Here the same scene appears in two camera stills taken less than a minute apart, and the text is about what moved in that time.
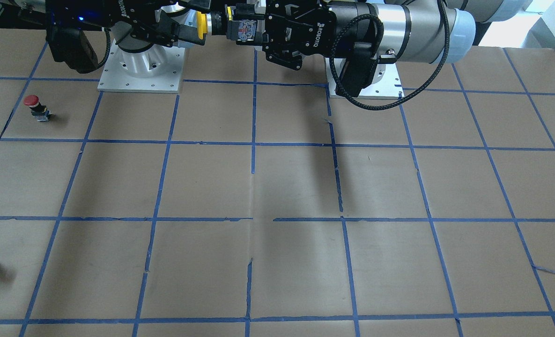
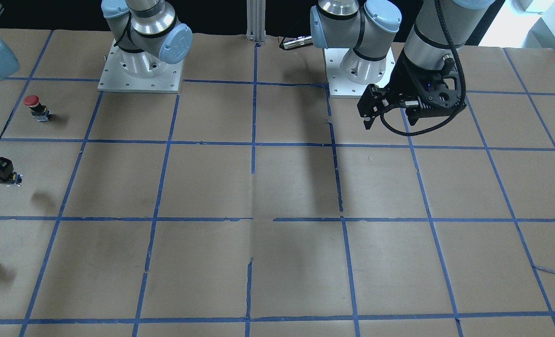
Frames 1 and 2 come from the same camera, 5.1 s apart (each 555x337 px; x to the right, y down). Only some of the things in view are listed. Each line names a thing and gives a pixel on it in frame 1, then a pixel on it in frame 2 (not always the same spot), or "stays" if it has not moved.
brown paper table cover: x=255 y=203 stays
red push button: x=40 y=112 stays
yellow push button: x=245 y=32 to x=15 y=181
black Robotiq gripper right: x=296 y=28 to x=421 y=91
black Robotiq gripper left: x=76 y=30 to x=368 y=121
